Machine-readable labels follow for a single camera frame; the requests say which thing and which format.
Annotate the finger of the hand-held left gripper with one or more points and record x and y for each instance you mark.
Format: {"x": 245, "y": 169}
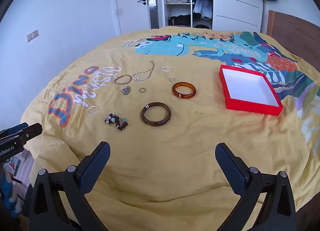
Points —
{"x": 17, "y": 127}
{"x": 30, "y": 132}

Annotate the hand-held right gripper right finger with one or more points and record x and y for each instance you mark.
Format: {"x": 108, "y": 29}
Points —
{"x": 228, "y": 166}

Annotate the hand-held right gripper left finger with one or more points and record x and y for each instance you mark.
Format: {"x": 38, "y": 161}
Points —
{"x": 98, "y": 163}

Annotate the red jewelry box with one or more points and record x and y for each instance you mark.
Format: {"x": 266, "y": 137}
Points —
{"x": 247, "y": 86}

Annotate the printed carton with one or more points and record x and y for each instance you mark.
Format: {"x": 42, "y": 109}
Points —
{"x": 16, "y": 168}

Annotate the yellow dinosaur printed blanket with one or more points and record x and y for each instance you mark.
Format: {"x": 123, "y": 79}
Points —
{"x": 187, "y": 146}

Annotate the silver twisted hoop earring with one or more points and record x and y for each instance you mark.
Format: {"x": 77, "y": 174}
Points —
{"x": 90, "y": 114}
{"x": 162, "y": 69}

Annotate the dark brown bangle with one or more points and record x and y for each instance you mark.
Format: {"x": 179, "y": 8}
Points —
{"x": 155, "y": 123}

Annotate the grey stone pendant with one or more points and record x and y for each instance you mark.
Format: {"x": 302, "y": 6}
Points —
{"x": 127, "y": 91}

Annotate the amber orange bangle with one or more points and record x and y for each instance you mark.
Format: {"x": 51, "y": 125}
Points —
{"x": 185, "y": 96}

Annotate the thin gold bangle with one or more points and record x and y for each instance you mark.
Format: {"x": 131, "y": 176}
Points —
{"x": 115, "y": 80}

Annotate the wooden headboard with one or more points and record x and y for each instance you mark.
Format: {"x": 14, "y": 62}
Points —
{"x": 295, "y": 36}

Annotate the folded black clothes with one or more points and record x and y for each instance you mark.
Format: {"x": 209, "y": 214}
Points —
{"x": 180, "y": 19}

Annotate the white door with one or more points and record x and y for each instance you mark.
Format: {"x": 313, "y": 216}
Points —
{"x": 130, "y": 8}

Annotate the grey hanging jacket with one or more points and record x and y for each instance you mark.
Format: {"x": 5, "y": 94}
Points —
{"x": 203, "y": 6}

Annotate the white wardrobe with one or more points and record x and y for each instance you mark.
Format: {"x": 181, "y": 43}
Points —
{"x": 237, "y": 3}

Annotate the white wall switch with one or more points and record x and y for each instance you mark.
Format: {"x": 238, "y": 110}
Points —
{"x": 32, "y": 35}

